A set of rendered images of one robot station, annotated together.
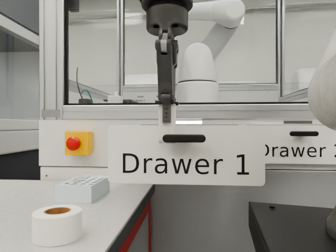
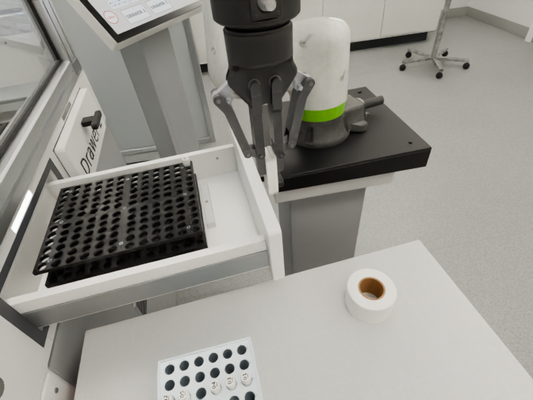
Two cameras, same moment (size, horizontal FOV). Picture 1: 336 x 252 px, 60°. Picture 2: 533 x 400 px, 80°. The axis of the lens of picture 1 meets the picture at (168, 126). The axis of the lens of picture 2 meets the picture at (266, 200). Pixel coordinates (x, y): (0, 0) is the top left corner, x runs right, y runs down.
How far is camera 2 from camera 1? 0.79 m
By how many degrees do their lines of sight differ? 101
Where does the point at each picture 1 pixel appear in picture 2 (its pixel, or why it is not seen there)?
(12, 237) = (395, 344)
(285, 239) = (345, 158)
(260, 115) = (51, 125)
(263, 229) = (335, 164)
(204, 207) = not seen: hidden behind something
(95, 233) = (341, 278)
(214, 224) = not seen: hidden behind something
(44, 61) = not seen: outside the picture
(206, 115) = (27, 176)
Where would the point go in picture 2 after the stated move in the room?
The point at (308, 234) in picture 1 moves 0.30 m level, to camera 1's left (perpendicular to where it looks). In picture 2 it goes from (328, 152) to (419, 251)
